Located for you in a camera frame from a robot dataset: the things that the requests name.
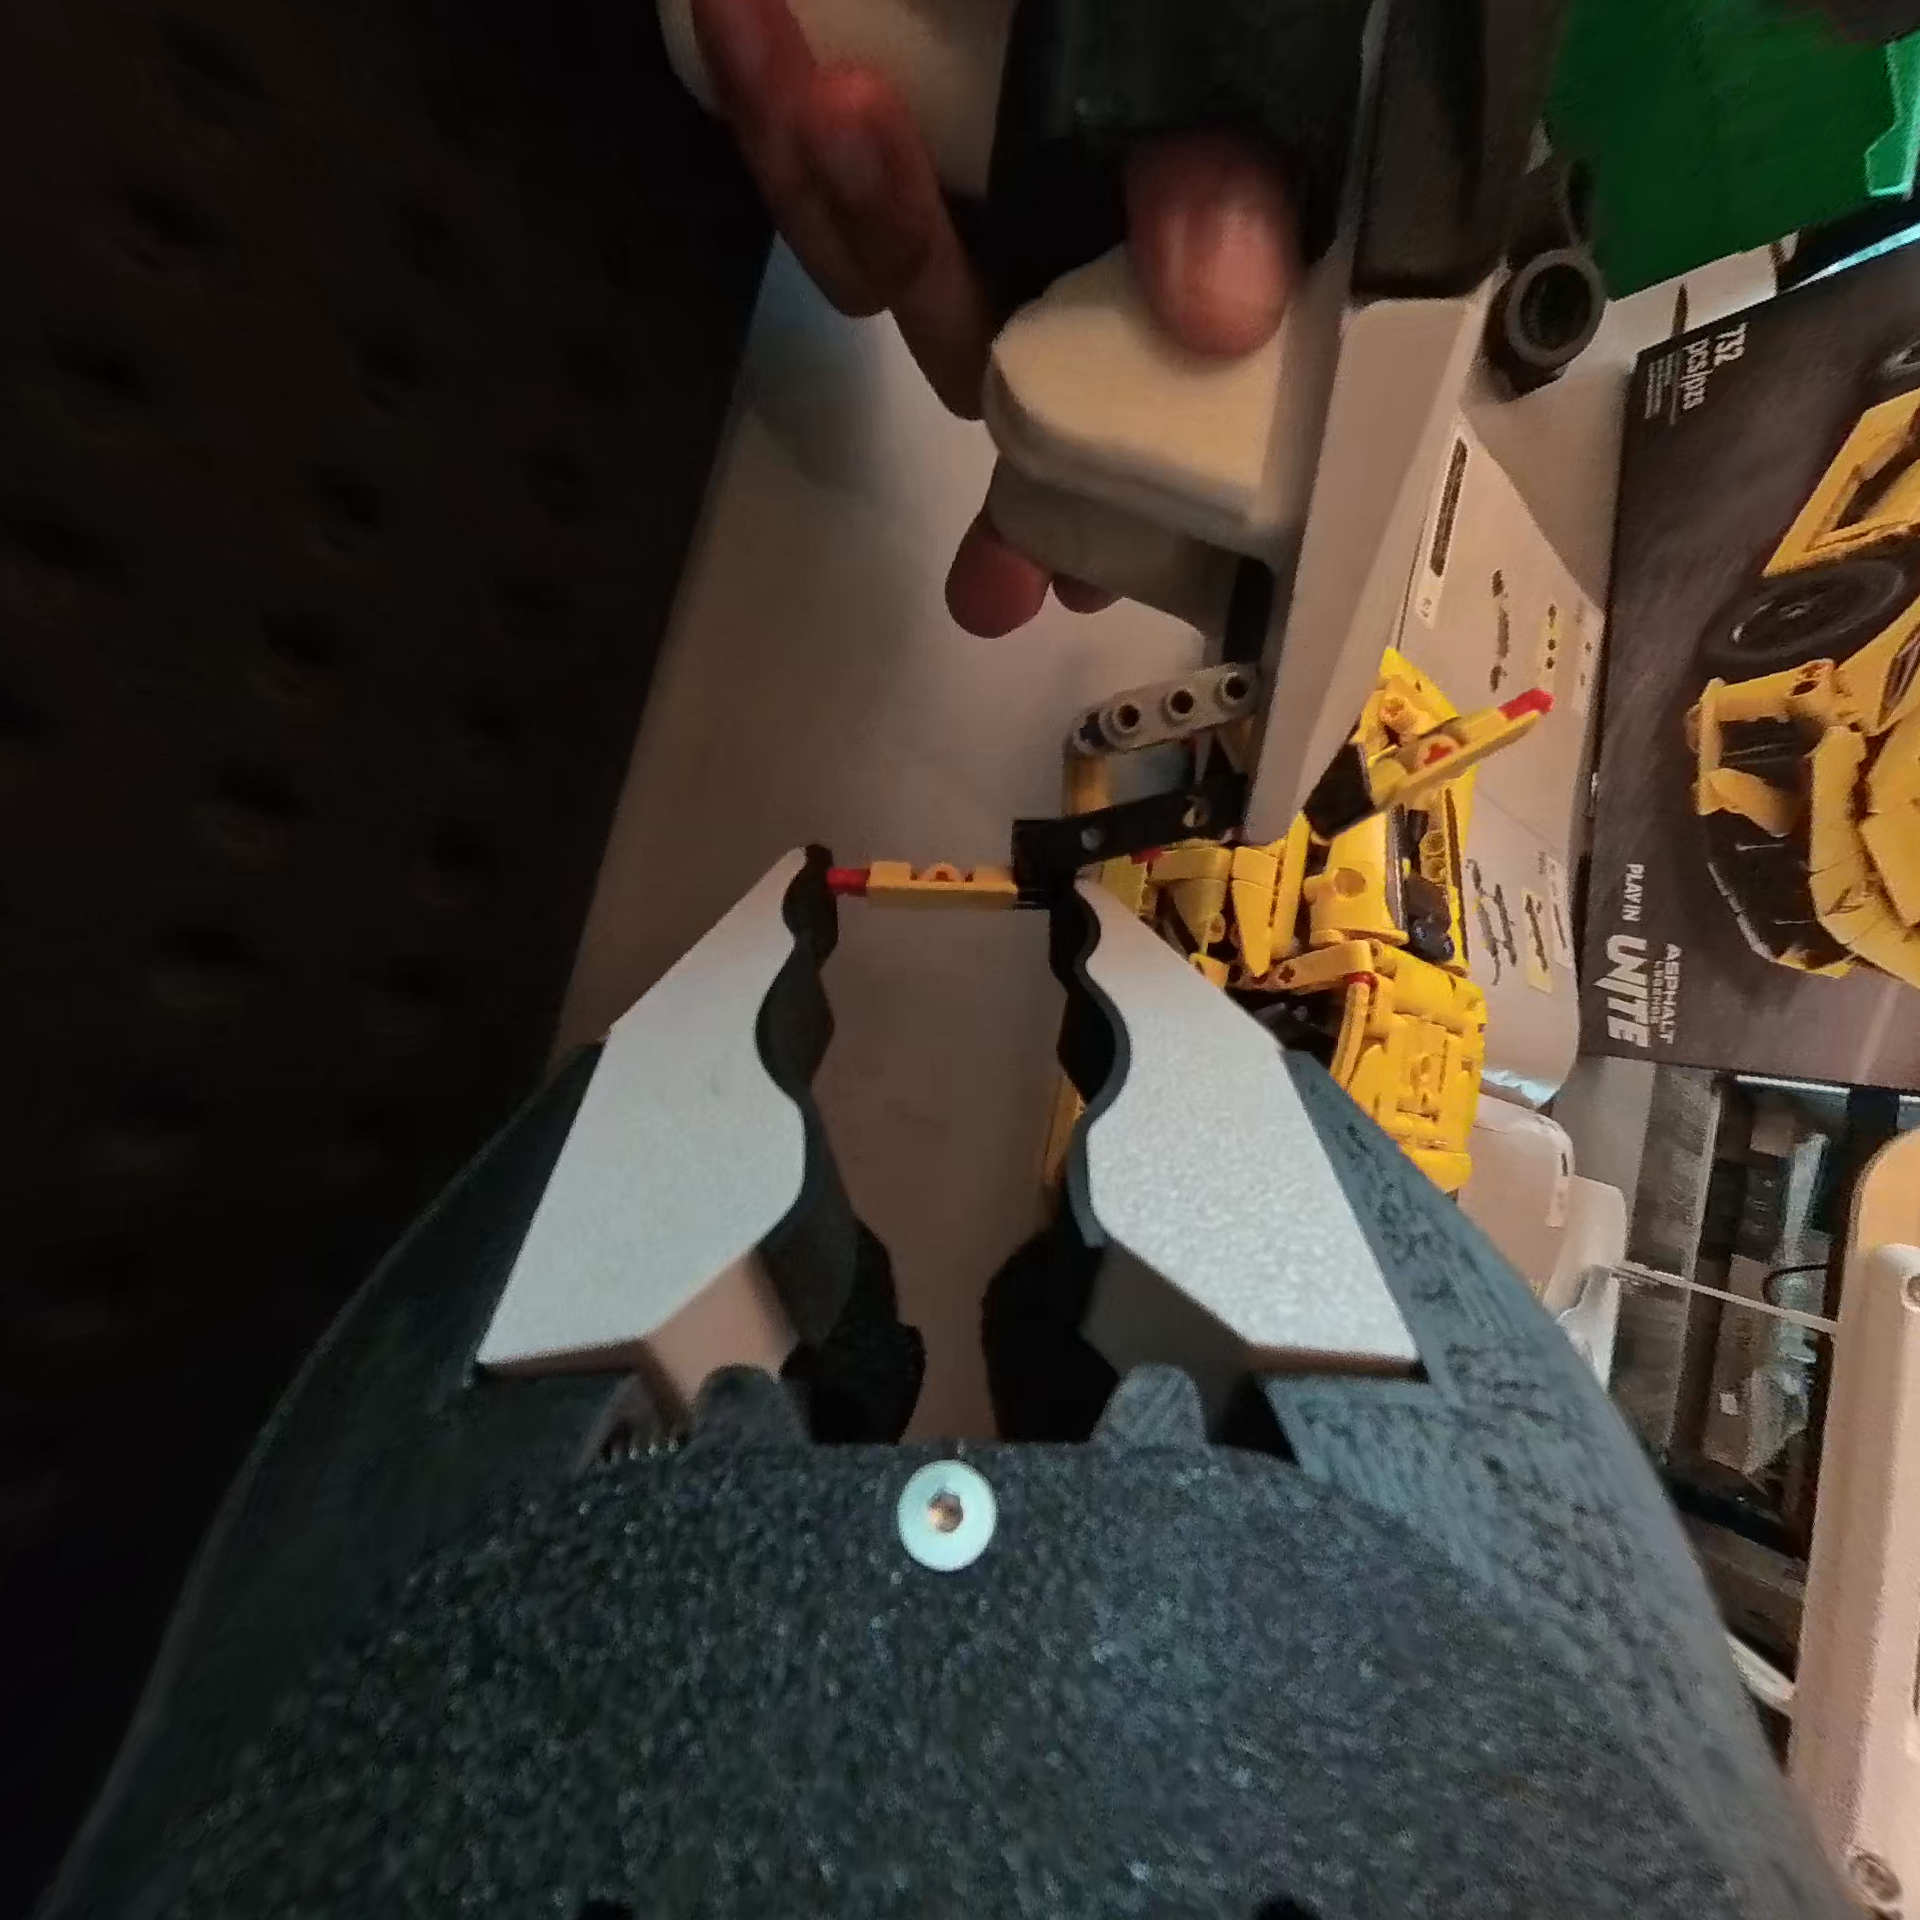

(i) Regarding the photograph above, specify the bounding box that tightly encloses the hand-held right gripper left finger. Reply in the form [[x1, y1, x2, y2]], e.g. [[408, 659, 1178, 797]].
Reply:
[[477, 849, 929, 1445]]

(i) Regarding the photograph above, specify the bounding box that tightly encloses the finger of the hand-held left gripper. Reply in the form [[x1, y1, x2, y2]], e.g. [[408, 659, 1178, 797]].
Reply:
[[1227, 274, 1506, 847]]

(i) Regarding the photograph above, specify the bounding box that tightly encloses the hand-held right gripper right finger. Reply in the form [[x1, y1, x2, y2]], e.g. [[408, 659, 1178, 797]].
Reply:
[[984, 877, 1425, 1445]]

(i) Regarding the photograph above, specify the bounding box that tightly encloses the yellow toy brick car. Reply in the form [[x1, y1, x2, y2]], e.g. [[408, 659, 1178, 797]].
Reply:
[[1141, 644, 1489, 1194]]

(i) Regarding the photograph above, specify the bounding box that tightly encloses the small yellow connector brick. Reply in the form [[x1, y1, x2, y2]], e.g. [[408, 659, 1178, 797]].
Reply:
[[866, 859, 1021, 914], [1358, 704, 1548, 811]]

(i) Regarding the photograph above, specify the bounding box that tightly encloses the grey black Lego subassembly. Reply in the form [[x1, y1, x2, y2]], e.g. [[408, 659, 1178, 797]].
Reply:
[[1066, 663, 1265, 864]]

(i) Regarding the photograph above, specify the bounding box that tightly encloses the black and yellow brick subassembly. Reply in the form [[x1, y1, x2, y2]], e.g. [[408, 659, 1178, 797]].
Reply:
[[1012, 751, 1374, 904]]

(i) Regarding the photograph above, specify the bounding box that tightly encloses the person's left hand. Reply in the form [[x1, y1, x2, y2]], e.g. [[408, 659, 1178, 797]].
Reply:
[[690, 0, 1305, 640]]

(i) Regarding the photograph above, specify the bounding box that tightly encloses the open instruction booklet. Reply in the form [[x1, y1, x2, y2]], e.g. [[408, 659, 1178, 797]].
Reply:
[[1401, 428, 1606, 1114]]

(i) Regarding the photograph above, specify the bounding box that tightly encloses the toy brick set box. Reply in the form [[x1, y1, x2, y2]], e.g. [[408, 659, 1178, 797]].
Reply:
[[1576, 276, 1920, 1088]]

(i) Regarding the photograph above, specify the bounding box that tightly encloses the green plastic bin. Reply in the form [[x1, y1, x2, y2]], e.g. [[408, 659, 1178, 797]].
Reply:
[[1545, 0, 1920, 303]]

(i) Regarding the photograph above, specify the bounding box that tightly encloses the instruction board on stand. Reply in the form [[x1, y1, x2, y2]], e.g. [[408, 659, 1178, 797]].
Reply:
[[1545, 1112, 1920, 1920]]

